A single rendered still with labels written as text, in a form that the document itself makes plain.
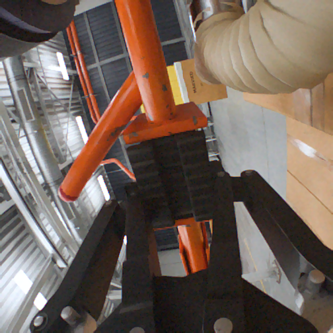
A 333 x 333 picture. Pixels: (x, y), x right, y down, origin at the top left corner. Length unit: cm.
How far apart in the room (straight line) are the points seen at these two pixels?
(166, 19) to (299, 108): 1116
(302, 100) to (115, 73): 1104
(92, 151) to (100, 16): 1199
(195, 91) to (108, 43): 989
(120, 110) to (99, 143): 3
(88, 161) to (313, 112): 20
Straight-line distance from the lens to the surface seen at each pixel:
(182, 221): 16
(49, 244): 298
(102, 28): 1187
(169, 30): 1111
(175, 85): 739
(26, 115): 587
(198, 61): 18
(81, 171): 19
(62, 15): 25
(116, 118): 16
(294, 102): 23
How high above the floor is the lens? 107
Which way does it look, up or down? 8 degrees up
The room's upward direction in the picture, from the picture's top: 102 degrees counter-clockwise
